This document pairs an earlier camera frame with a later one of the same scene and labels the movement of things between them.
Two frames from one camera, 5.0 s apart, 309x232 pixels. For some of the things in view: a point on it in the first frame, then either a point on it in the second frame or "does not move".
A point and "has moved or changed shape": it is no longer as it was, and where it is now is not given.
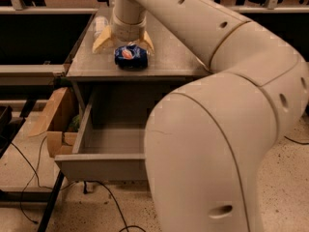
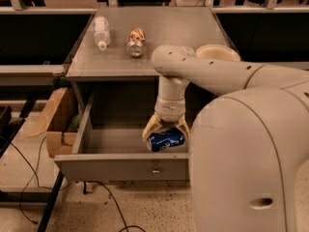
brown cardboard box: x=60 y=124 does not move
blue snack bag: x=130 y=57 has moved or changed shape
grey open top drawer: x=105 y=152 does not move
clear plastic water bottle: x=100 y=22 does not move
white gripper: x=127 y=33 to x=169 y=110
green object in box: x=74 y=126 does not move
